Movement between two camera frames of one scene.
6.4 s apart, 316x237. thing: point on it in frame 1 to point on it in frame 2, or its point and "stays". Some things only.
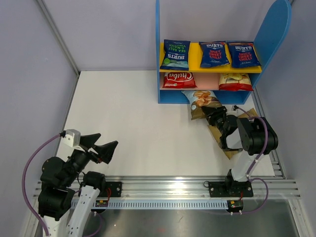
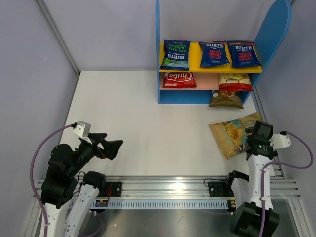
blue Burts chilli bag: x=243 y=54 stays
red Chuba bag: x=235 y=81 stays
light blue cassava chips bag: x=198 y=98 to x=232 y=98
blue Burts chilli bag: x=214 y=54 stays
